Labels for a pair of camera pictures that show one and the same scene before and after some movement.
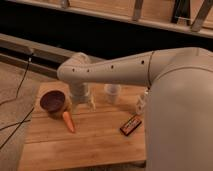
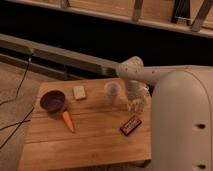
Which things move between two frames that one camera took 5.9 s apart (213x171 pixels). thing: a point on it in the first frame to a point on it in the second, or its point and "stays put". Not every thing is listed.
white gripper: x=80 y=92 to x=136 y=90
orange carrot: x=68 y=120 stays put
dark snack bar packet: x=130 y=125 stays put
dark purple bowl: x=52 y=100 stays put
